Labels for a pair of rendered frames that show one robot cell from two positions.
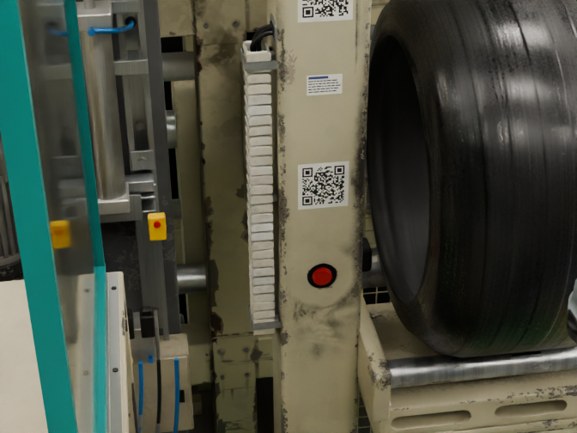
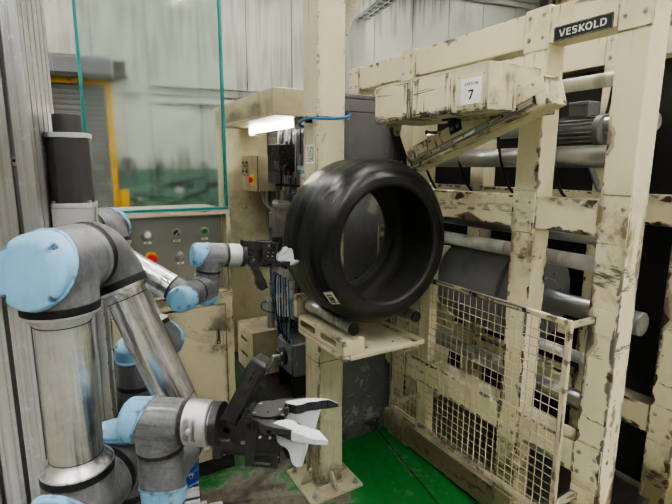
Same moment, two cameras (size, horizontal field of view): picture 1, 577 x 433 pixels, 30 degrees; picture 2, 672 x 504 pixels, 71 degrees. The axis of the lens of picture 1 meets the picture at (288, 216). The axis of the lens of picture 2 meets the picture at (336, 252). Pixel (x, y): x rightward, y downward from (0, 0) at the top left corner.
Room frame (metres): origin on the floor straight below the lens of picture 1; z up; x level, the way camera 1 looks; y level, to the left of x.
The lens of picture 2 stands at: (0.74, -1.91, 1.46)
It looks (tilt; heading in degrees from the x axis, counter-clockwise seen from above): 10 degrees down; 68
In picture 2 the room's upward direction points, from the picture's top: straight up
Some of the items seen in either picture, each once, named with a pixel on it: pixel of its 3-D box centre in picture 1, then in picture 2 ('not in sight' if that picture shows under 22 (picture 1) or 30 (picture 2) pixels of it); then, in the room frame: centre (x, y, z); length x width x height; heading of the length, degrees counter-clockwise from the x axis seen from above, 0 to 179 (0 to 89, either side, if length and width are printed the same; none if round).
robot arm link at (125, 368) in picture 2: not in sight; (137, 358); (0.69, -0.44, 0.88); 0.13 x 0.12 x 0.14; 58
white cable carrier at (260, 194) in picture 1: (263, 196); not in sight; (1.40, 0.04, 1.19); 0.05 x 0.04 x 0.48; 8
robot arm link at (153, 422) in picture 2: not in sight; (157, 421); (0.73, -1.13, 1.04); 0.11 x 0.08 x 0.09; 152
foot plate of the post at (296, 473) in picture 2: not in sight; (324, 475); (1.44, -0.04, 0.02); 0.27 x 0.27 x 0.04; 8
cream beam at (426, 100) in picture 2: not in sight; (447, 99); (1.81, -0.37, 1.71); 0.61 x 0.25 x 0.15; 98
